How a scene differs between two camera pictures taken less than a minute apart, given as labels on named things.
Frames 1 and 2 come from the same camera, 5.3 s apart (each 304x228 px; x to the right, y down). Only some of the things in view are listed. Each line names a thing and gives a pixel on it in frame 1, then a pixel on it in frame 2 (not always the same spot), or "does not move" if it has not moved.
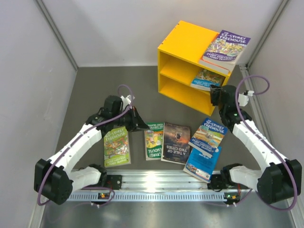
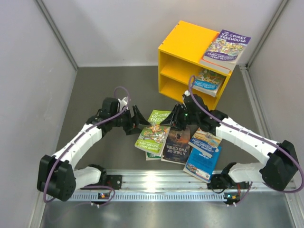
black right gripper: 215,91 to 171,120
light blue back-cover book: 201,166 does not move
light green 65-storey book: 117,147 to 154,137
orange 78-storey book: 220,68 does not move
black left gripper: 136,121 does not move
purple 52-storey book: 227,47 does not move
